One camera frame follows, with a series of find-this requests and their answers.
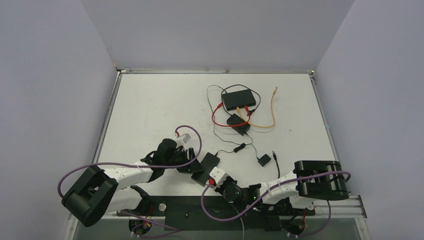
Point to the small black wall plug adapter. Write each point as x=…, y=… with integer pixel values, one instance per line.
x=264, y=160

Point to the black Mercury switch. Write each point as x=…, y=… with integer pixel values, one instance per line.
x=240, y=98

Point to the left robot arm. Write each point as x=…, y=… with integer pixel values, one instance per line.
x=99, y=191

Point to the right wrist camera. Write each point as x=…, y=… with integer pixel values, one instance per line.
x=217, y=176

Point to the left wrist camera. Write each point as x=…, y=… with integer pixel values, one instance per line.
x=182, y=139

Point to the ribbed black network switch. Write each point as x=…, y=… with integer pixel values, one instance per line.
x=207, y=164

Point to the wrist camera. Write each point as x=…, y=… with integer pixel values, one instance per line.
x=182, y=139
x=217, y=176

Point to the black power brick adapter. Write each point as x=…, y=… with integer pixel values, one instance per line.
x=238, y=124

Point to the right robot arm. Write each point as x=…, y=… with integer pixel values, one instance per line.
x=310, y=180

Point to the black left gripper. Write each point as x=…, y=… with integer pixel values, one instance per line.
x=194, y=166

